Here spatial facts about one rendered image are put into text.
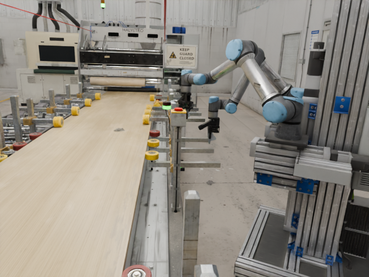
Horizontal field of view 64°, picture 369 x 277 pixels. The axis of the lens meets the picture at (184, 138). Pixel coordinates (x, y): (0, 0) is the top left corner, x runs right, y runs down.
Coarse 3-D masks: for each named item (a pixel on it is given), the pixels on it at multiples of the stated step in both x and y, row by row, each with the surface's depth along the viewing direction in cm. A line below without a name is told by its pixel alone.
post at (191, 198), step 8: (184, 192) 69; (192, 192) 68; (184, 200) 68; (192, 200) 67; (184, 208) 67; (192, 208) 67; (184, 216) 68; (192, 216) 68; (184, 224) 68; (192, 224) 69; (184, 232) 69; (192, 232) 69; (184, 240) 70; (192, 240) 70; (184, 248) 70; (192, 248) 70; (184, 256) 71; (192, 256) 71; (184, 264) 72; (192, 264) 72; (184, 272) 72; (192, 272) 72
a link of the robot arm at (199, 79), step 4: (188, 76) 198; (192, 76) 196; (196, 76) 193; (200, 76) 192; (204, 76) 194; (188, 80) 199; (192, 80) 196; (196, 80) 193; (200, 80) 193; (204, 80) 195; (192, 84) 200; (196, 84) 196; (200, 84) 194; (204, 84) 203
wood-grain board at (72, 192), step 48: (144, 96) 400; (48, 144) 185; (96, 144) 188; (144, 144) 192; (0, 192) 121; (48, 192) 122; (96, 192) 124; (0, 240) 91; (48, 240) 92; (96, 240) 93
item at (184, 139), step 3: (153, 138) 222; (156, 138) 222; (159, 138) 222; (162, 138) 222; (165, 138) 223; (168, 138) 223; (183, 138) 224; (186, 138) 224; (189, 138) 224; (192, 138) 224; (195, 138) 224; (198, 138) 224; (201, 138) 225; (204, 138) 225; (207, 138) 225; (165, 141) 223; (168, 141) 223; (183, 141) 224; (186, 141) 224; (189, 141) 225; (192, 141) 225; (195, 141) 225; (198, 141) 225; (201, 141) 225; (204, 141) 225; (207, 141) 225
